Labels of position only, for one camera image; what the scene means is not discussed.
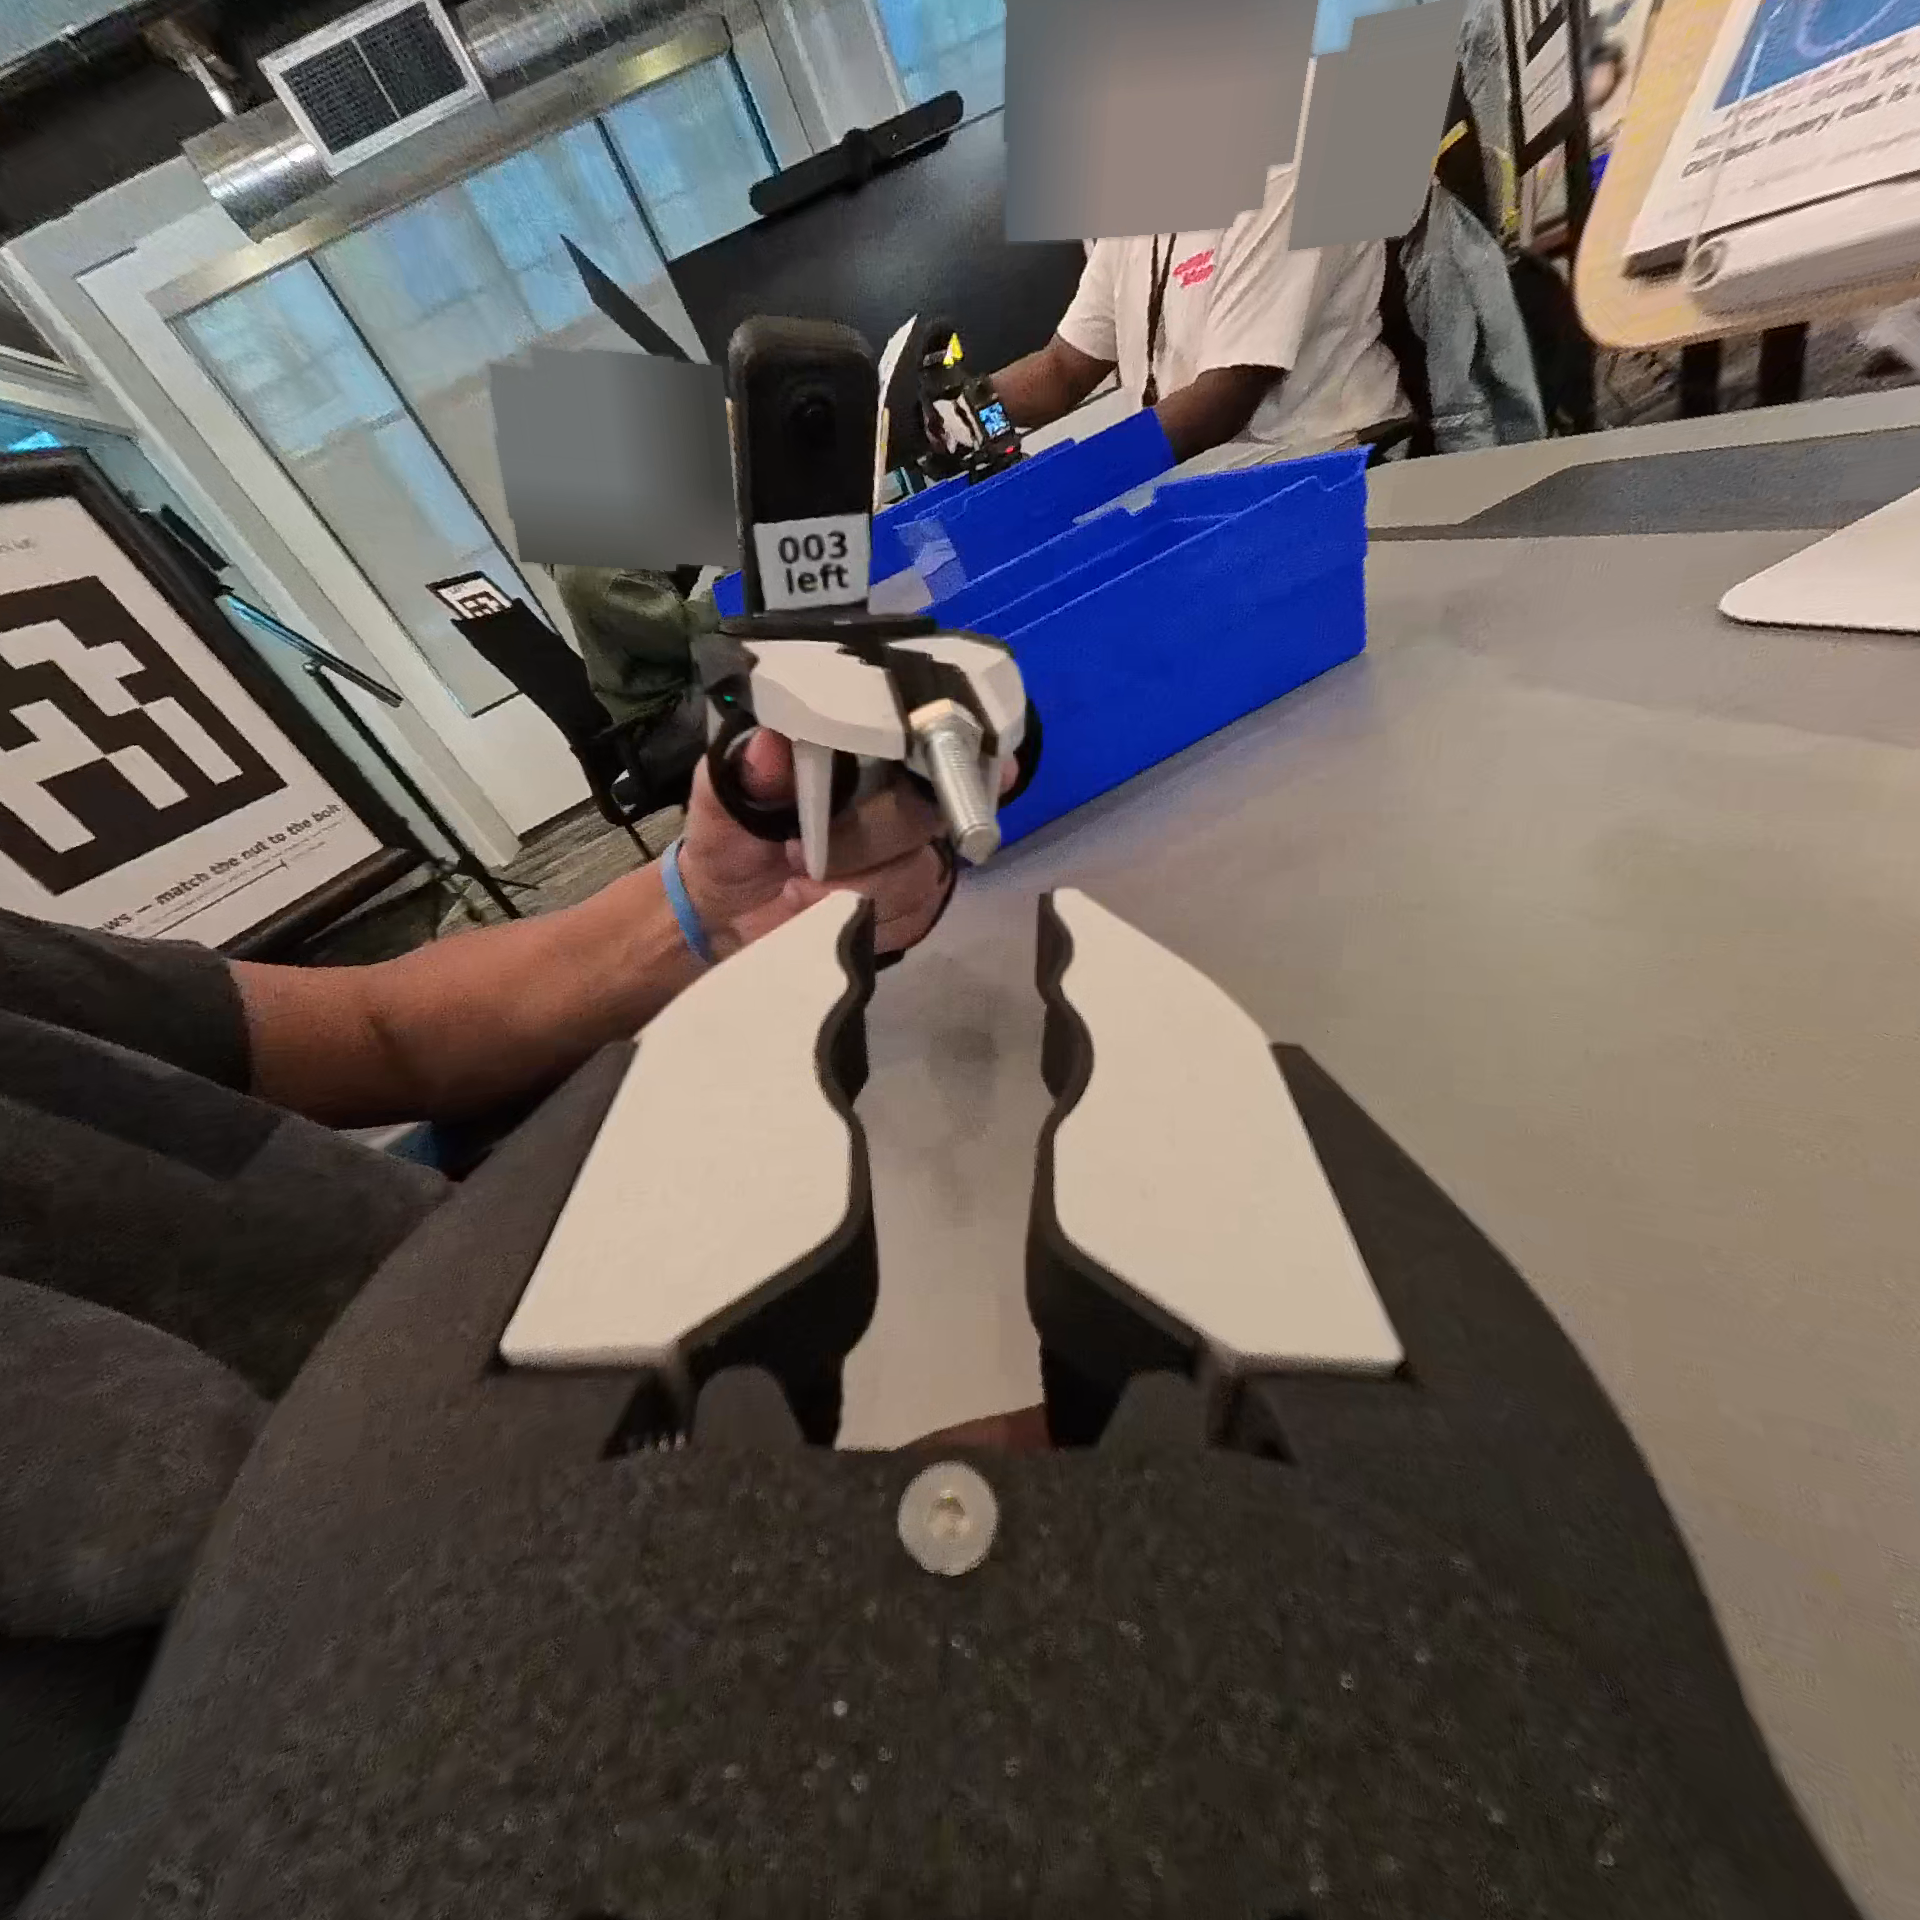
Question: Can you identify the ceiling air vent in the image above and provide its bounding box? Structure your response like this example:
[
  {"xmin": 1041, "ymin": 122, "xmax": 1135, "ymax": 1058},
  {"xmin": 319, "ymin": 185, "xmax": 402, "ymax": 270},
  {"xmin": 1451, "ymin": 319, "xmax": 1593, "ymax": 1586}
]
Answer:
[{"xmin": 258, "ymin": 0, "xmax": 492, "ymax": 176}]

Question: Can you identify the white document stand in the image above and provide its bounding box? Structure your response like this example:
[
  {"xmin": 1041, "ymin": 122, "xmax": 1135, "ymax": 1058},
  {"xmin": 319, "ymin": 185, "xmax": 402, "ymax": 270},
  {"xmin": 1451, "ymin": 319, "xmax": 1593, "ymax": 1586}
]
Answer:
[{"xmin": 1628, "ymin": 180, "xmax": 1920, "ymax": 634}]

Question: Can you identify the blue plastic bin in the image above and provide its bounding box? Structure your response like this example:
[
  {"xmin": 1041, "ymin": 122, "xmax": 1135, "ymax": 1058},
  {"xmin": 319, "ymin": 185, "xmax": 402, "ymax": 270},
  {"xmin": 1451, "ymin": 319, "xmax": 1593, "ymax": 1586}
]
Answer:
[
  {"xmin": 874, "ymin": 404, "xmax": 1178, "ymax": 583},
  {"xmin": 713, "ymin": 448, "xmax": 1374, "ymax": 853}
]

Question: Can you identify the framed marker poster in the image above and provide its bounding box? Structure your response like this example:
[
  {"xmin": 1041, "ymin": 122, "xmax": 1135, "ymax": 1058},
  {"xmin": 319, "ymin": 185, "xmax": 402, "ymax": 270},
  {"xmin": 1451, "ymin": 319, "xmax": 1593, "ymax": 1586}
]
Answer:
[{"xmin": 0, "ymin": 449, "xmax": 417, "ymax": 958}]

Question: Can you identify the grey desk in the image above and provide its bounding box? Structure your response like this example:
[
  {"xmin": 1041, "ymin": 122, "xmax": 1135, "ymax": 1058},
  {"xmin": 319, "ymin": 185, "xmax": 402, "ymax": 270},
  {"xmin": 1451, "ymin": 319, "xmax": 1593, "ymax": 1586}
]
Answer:
[{"xmin": 840, "ymin": 392, "xmax": 1920, "ymax": 1920}]

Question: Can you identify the short thick silver bolt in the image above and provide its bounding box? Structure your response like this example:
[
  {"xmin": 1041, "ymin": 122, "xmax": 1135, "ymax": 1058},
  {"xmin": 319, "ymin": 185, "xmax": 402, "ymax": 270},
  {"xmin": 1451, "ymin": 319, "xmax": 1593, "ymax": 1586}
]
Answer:
[{"xmin": 904, "ymin": 700, "xmax": 1004, "ymax": 868}]

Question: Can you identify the black-and-white marker sign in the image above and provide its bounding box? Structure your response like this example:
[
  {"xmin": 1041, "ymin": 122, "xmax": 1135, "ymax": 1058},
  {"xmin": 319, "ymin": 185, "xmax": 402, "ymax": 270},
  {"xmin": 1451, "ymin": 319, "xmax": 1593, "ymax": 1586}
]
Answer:
[{"xmin": 1500, "ymin": 0, "xmax": 1603, "ymax": 154}]

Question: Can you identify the denim jacket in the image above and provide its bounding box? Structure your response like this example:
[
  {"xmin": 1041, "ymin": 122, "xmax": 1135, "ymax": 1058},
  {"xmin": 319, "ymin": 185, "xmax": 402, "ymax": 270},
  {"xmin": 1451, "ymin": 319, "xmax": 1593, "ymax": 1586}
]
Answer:
[{"xmin": 1408, "ymin": 180, "xmax": 1550, "ymax": 455}]

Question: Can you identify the black video bar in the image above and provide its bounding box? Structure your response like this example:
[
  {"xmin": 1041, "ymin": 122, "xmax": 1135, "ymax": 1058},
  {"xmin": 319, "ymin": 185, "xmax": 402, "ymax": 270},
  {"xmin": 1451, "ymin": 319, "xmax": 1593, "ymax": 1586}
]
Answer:
[{"xmin": 745, "ymin": 87, "xmax": 969, "ymax": 221}]

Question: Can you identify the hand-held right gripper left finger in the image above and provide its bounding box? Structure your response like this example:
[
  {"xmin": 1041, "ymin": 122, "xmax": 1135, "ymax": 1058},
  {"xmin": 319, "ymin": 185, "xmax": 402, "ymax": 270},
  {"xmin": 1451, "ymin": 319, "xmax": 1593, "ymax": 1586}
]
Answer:
[{"xmin": 499, "ymin": 887, "xmax": 883, "ymax": 1448}]

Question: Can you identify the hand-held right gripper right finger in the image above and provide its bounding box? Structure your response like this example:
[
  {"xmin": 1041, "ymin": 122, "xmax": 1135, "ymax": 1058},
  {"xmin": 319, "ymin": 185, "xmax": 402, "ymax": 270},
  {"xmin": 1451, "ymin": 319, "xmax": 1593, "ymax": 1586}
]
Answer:
[{"xmin": 1025, "ymin": 887, "xmax": 1408, "ymax": 1448}]

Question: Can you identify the wooden stand board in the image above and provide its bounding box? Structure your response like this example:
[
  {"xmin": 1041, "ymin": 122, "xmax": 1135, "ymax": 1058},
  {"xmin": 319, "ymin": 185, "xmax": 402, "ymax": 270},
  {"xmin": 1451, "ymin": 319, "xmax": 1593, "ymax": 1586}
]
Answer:
[{"xmin": 1572, "ymin": 0, "xmax": 1920, "ymax": 351}]

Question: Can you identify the blue wristband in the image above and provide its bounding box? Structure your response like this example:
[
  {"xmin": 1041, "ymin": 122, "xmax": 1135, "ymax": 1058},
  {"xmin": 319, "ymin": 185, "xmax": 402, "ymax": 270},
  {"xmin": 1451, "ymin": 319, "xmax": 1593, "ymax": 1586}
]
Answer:
[{"xmin": 662, "ymin": 836, "xmax": 719, "ymax": 966}]

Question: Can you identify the black office chair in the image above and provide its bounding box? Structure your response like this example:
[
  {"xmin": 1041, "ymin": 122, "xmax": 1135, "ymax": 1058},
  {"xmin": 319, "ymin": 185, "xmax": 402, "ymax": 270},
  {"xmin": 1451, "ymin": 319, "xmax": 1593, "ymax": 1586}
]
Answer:
[{"xmin": 456, "ymin": 596, "xmax": 712, "ymax": 865}]

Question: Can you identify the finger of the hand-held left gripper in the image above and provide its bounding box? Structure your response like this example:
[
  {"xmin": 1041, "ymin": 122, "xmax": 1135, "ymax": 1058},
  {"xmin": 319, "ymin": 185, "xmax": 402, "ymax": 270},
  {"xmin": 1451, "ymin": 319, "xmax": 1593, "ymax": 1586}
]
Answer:
[
  {"xmin": 883, "ymin": 630, "xmax": 1041, "ymax": 760},
  {"xmin": 744, "ymin": 639, "xmax": 913, "ymax": 881}
]

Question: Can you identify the person's left hand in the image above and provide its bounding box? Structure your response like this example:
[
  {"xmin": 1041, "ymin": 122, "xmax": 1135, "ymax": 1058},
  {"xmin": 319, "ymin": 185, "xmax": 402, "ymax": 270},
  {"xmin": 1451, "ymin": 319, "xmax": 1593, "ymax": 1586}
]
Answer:
[{"xmin": 682, "ymin": 768, "xmax": 962, "ymax": 969}]

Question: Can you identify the person's left forearm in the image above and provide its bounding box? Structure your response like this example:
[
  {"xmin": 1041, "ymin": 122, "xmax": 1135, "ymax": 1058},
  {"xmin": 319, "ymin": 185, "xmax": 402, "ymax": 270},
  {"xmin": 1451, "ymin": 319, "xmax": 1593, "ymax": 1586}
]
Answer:
[{"xmin": 228, "ymin": 896, "xmax": 696, "ymax": 1129}]

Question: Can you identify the black television screen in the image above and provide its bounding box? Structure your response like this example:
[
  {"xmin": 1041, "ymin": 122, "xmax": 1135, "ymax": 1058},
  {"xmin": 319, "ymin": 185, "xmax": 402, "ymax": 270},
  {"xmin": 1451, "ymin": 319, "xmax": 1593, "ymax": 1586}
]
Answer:
[{"xmin": 667, "ymin": 111, "xmax": 1100, "ymax": 455}]

